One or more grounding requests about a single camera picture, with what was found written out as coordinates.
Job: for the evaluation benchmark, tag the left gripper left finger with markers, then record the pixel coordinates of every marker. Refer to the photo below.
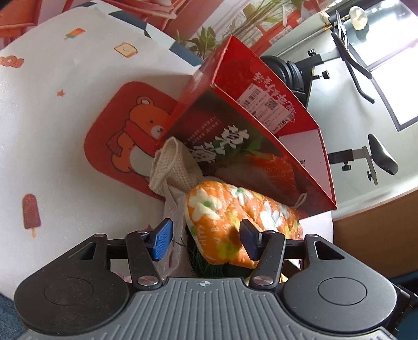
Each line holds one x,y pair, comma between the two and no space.
144,248

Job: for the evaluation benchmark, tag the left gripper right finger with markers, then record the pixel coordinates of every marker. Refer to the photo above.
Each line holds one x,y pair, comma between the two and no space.
267,248

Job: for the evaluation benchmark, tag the orange floral oven mitt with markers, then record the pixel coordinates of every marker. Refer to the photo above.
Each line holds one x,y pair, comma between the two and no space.
213,212

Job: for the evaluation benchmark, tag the translucent plastic bag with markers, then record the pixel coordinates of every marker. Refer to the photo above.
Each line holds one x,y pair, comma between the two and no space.
175,262

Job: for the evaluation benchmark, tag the cream knitted cloth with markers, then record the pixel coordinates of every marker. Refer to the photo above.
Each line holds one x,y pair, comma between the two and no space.
174,166

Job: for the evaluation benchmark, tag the red cardboard box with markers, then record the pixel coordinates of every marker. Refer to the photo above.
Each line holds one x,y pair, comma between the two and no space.
243,125

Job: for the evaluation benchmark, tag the red bear mat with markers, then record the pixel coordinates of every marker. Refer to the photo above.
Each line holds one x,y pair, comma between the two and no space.
123,140

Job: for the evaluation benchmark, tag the black exercise bike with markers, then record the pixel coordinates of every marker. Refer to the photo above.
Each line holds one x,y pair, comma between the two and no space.
334,101

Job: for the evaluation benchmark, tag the white patterned tablecloth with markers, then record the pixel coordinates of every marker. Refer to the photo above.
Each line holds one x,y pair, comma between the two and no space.
55,81

